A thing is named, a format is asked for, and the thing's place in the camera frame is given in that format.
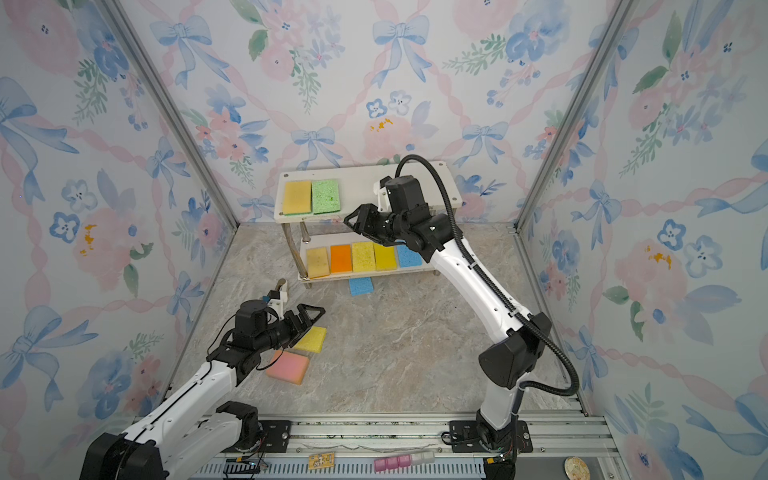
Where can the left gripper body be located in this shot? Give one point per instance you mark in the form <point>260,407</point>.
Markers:
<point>268,341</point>

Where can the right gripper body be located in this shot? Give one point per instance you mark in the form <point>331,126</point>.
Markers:
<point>386,231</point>

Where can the pink sponge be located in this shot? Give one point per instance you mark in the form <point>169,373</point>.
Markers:
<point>288,367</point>

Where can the blue sponge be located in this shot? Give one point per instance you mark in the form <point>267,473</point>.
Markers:
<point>408,258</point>
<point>361,286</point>

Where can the yellow cellulose sponge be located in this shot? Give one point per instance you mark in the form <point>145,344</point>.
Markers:
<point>363,257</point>

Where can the green sponge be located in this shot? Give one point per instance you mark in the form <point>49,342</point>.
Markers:
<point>325,197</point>

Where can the bright yellow sponge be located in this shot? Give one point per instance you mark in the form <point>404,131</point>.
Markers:
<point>385,258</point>

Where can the orange sponge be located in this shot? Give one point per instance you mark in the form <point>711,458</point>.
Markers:
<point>341,259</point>

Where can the pale yellow orange-backed sponge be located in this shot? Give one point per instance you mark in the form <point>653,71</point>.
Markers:
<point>318,265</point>

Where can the yellow green-backed sponge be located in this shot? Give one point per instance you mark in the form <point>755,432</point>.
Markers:
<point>297,198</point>

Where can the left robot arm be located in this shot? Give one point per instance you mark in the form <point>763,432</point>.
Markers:
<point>198,421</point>

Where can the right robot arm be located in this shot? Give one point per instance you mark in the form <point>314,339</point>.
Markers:
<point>514,350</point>

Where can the small circuit board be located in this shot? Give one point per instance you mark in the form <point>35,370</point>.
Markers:
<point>321,461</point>

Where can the pink block strip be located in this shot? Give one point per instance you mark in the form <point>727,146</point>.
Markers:
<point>403,461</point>

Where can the round patterned disc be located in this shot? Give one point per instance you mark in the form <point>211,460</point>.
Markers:
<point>576,468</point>

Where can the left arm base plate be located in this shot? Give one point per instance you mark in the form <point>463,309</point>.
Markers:
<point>264,436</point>

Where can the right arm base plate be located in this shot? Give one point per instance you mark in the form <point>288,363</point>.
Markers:
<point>480,437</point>

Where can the left corner metal post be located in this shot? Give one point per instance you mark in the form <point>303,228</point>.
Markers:
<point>116,17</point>

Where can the corner metal post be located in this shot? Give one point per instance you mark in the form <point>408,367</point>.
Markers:
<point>606,47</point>
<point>116,17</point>

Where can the right corner metal post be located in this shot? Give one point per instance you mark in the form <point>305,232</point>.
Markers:
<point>606,47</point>

